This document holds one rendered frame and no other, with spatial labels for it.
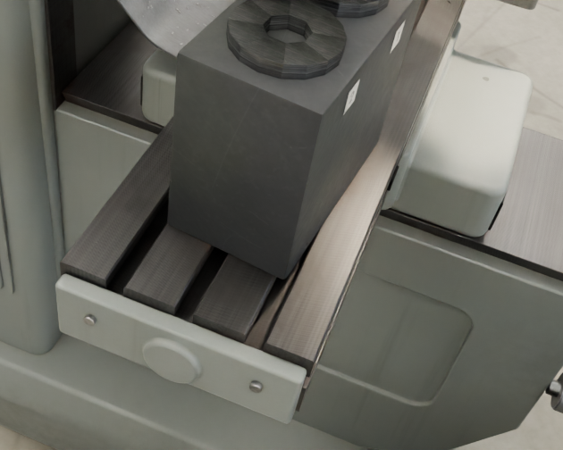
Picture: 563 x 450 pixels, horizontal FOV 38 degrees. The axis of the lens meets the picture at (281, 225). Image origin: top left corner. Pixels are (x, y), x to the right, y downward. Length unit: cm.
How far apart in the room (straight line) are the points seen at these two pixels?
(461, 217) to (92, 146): 53
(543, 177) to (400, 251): 25
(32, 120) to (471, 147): 60
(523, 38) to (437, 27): 198
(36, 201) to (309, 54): 77
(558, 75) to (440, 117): 183
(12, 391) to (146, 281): 93
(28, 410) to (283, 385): 98
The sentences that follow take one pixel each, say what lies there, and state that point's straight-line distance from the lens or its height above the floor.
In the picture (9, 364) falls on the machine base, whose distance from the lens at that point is 156.
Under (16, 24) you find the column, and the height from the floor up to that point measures 88.
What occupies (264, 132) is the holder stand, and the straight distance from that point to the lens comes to 60.
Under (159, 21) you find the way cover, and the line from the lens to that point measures 105.
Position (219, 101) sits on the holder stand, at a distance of 61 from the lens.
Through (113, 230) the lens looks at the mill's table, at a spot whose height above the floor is 96.
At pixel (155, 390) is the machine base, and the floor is 20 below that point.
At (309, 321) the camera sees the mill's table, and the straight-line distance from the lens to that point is 68.
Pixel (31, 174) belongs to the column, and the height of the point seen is 63.
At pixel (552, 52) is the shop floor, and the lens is 301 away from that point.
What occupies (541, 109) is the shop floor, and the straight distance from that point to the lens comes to 272.
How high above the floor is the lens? 150
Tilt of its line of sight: 47 degrees down
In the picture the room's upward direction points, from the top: 12 degrees clockwise
